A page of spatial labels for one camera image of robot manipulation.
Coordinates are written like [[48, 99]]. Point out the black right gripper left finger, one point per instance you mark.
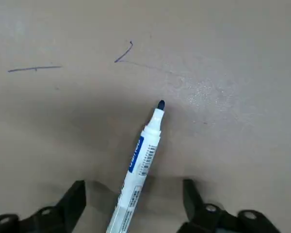
[[68, 208]]

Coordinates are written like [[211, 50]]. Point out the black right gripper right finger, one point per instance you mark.
[[194, 206]]

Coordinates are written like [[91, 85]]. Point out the white blue-label marker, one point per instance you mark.
[[135, 170]]

